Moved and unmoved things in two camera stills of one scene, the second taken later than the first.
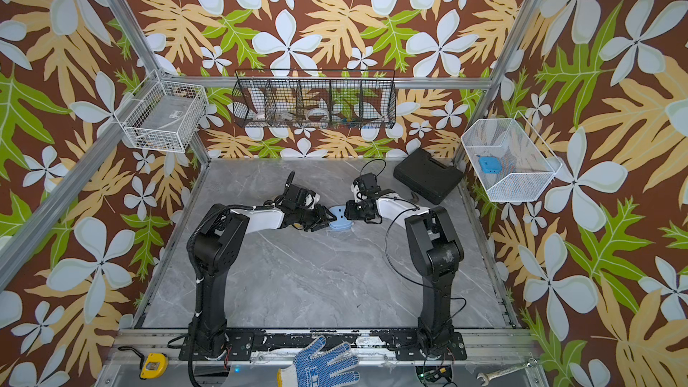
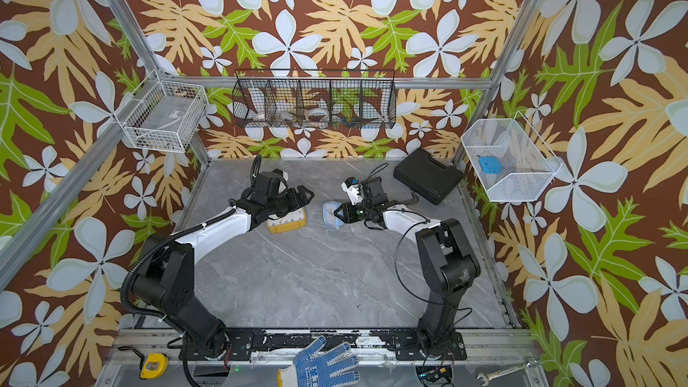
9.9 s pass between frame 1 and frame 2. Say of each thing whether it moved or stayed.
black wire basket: stayed
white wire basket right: stayed
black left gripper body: moved
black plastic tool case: stayed
